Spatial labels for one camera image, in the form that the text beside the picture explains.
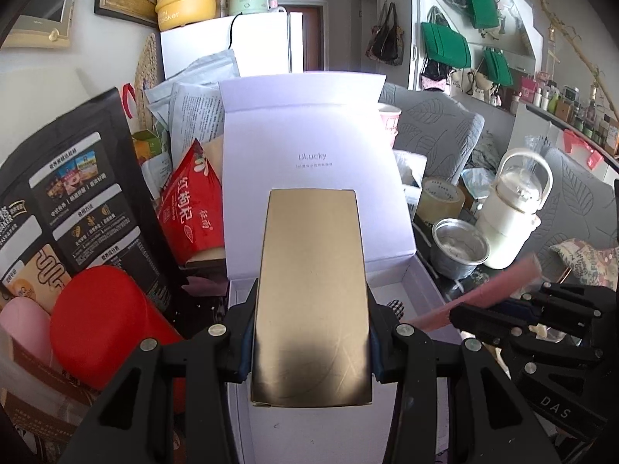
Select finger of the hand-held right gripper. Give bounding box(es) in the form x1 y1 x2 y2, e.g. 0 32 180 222
528 280 619 338
449 302 600 367

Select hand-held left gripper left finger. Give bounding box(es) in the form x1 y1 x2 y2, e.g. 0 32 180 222
58 278 259 464

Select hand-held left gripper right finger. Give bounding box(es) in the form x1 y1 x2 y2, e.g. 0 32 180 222
365 285 557 464

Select gold cardboard box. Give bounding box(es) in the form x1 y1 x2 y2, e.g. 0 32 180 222
249 188 377 408

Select white gift box with lid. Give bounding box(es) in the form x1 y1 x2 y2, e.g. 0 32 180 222
217 72 465 464

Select floral cushion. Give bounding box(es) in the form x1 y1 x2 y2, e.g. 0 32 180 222
549 238 619 291

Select metal bowl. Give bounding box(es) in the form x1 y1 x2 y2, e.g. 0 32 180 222
432 218 490 280

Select grey leaf pattern chair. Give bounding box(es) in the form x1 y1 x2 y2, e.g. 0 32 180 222
377 82 485 189
520 147 619 271

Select clear tape roll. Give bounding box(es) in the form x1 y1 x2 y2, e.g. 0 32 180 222
416 176 466 228

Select red cylindrical canister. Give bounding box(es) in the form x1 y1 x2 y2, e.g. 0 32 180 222
49 266 187 414

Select red snack bag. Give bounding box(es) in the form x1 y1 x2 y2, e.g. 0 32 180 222
157 138 228 266

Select small white green carton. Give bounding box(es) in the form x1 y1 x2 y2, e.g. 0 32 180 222
393 150 426 218

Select row of cosmetic bottles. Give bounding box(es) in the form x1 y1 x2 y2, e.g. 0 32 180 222
520 72 619 155

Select brown printed carton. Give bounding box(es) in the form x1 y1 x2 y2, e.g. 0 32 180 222
0 343 102 464

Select pink pouch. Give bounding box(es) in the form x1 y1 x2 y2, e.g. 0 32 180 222
0 296 61 373

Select red white paper cup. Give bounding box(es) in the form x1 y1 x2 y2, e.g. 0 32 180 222
378 104 403 148

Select black printed pouch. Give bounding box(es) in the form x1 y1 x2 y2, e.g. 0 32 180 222
0 87 170 315

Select orange green carton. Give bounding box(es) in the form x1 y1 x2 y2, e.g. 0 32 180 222
132 130 172 170

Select green hanging bag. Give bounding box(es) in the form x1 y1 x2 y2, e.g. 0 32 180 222
420 22 472 69
484 47 514 87

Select white printed paper packets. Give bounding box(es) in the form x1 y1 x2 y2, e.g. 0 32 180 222
145 49 241 194

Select woven straw trivet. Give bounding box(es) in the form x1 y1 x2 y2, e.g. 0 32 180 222
133 33 162 121

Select dark patterned hanging bag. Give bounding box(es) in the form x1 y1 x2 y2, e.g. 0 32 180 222
365 1 404 67

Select white fridge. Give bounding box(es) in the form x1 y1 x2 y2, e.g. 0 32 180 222
159 10 305 80

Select brown wooden door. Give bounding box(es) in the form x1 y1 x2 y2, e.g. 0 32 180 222
280 2 330 72

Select yellow electric cooker pot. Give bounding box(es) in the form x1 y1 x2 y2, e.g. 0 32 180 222
154 0 255 31

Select white kettle with loop handle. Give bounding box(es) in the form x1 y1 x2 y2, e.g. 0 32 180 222
476 149 553 270

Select black power cable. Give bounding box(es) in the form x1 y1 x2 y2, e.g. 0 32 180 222
228 12 243 51

